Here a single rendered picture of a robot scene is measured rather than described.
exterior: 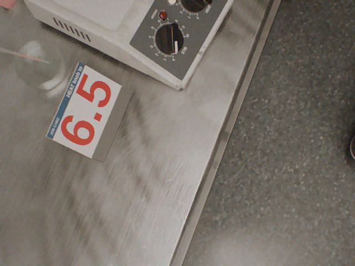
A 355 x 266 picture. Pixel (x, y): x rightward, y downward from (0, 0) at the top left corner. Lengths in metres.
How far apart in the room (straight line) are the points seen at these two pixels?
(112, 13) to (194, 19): 0.10
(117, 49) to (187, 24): 0.08
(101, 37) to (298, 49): 0.93
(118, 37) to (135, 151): 0.13
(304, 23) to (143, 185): 0.96
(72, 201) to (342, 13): 1.05
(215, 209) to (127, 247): 0.77
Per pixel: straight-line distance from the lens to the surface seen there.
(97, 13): 0.70
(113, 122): 0.74
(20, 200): 0.75
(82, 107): 0.73
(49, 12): 0.74
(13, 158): 0.76
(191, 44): 0.73
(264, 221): 1.47
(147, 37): 0.71
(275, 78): 1.55
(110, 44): 0.71
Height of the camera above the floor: 1.46
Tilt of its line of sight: 75 degrees down
